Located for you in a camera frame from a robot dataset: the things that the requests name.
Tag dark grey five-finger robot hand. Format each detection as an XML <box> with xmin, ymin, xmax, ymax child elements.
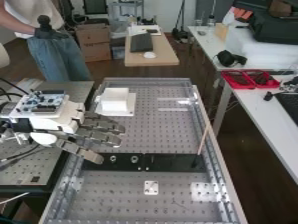
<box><xmin>8</xmin><ymin>88</ymin><xmax>128</xmax><ymax>166</ymax></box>

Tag small black block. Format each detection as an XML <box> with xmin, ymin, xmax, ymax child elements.
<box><xmin>263</xmin><ymin>91</ymin><xmax>276</xmax><ymax>102</ymax></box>

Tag black keyboard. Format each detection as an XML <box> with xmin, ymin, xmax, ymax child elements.
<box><xmin>275</xmin><ymin>92</ymin><xmax>298</xmax><ymax>127</ymax></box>
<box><xmin>130</xmin><ymin>32</ymin><xmax>156</xmax><ymax>54</ymax></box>

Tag clear box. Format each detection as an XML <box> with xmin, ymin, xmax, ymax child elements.
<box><xmin>39</xmin><ymin>77</ymin><xmax>251</xmax><ymax>224</ymax></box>

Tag person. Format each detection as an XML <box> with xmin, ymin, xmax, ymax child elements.
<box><xmin>0</xmin><ymin>0</ymin><xmax>94</xmax><ymax>82</ymax></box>

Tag wooden desk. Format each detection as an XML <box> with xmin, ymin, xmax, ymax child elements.
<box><xmin>123</xmin><ymin>30</ymin><xmax>181</xmax><ymax>68</ymax></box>

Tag black cable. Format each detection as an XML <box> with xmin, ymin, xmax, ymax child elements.
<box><xmin>0</xmin><ymin>143</ymin><xmax>44</xmax><ymax>165</ymax></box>
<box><xmin>0</xmin><ymin>77</ymin><xmax>31</xmax><ymax>101</ymax></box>

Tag red tray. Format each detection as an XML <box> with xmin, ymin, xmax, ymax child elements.
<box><xmin>245</xmin><ymin>69</ymin><xmax>283</xmax><ymax>89</ymax></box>
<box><xmin>220</xmin><ymin>69</ymin><xmax>259</xmax><ymax>90</ymax></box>

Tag white desk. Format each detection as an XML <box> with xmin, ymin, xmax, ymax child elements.
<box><xmin>212</xmin><ymin>73</ymin><xmax>298</xmax><ymax>185</ymax></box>
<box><xmin>188</xmin><ymin>24</ymin><xmax>298</xmax><ymax>73</ymax></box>

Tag black bag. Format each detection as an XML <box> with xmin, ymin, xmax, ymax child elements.
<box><xmin>245</xmin><ymin>0</ymin><xmax>298</xmax><ymax>45</ymax></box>

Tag cardboard box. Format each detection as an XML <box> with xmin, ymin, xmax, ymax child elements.
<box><xmin>82</xmin><ymin>41</ymin><xmax>114</xmax><ymax>64</ymax></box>
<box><xmin>75</xmin><ymin>22</ymin><xmax>112</xmax><ymax>46</ymax></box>

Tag small square metal plate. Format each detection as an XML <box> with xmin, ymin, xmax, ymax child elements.
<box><xmin>143</xmin><ymin>180</ymin><xmax>161</xmax><ymax>196</ymax></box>

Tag black headphones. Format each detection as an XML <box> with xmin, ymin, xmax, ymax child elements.
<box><xmin>215</xmin><ymin>49</ymin><xmax>249</xmax><ymax>67</ymax></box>

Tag small white box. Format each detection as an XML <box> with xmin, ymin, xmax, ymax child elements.
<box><xmin>94</xmin><ymin>87</ymin><xmax>139</xmax><ymax>118</ymax></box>

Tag thin stick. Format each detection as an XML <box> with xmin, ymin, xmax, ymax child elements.
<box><xmin>192</xmin><ymin>120</ymin><xmax>212</xmax><ymax>168</ymax></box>

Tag white computer mouse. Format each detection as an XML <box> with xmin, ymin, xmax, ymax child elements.
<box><xmin>143</xmin><ymin>51</ymin><xmax>159</xmax><ymax>60</ymax></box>

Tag black plate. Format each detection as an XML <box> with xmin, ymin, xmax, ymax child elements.
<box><xmin>82</xmin><ymin>152</ymin><xmax>208</xmax><ymax>173</ymax></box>

